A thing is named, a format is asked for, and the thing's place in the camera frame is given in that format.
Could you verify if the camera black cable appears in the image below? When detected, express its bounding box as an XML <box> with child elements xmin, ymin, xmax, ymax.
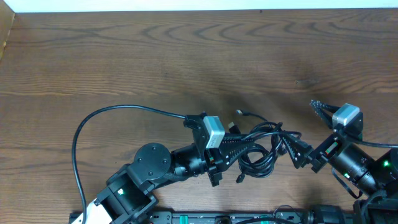
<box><xmin>331</xmin><ymin>133</ymin><xmax>398</xmax><ymax>200</ymax></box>
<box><xmin>72</xmin><ymin>105</ymin><xmax>187</xmax><ymax>224</ymax></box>

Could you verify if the black USB cable dark plug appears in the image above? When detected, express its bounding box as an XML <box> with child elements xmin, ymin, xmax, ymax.
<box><xmin>235</xmin><ymin>123</ymin><xmax>289</xmax><ymax>184</ymax></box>

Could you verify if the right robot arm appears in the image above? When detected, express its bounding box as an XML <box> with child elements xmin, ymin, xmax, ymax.
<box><xmin>282</xmin><ymin>100</ymin><xmax>397</xmax><ymax>223</ymax></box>

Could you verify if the left camera black cable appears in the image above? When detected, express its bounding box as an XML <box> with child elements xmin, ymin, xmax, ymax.
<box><xmin>72</xmin><ymin>105</ymin><xmax>187</xmax><ymax>224</ymax></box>

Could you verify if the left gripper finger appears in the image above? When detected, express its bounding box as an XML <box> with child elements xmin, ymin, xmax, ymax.
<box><xmin>222</xmin><ymin>133</ymin><xmax>255</xmax><ymax>142</ymax></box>
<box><xmin>220</xmin><ymin>141</ymin><xmax>254</xmax><ymax>165</ymax></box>

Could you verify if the right camera black cable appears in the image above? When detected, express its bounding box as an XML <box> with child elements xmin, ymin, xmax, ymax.
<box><xmin>331</xmin><ymin>133</ymin><xmax>398</xmax><ymax>200</ymax></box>

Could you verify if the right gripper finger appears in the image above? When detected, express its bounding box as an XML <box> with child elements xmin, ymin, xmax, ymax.
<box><xmin>282</xmin><ymin>134</ymin><xmax>314</xmax><ymax>169</ymax></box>
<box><xmin>310</xmin><ymin>100</ymin><xmax>340</xmax><ymax>129</ymax></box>

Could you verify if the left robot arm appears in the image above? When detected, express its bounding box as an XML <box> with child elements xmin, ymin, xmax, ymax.
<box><xmin>74</xmin><ymin>113</ymin><xmax>255</xmax><ymax>223</ymax></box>

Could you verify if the black USB cable gold plug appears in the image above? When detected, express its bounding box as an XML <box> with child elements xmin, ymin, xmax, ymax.
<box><xmin>228</xmin><ymin>109</ymin><xmax>302</xmax><ymax>147</ymax></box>

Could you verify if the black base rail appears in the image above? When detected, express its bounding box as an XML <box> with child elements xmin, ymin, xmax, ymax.
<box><xmin>68</xmin><ymin>211</ymin><xmax>398</xmax><ymax>224</ymax></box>

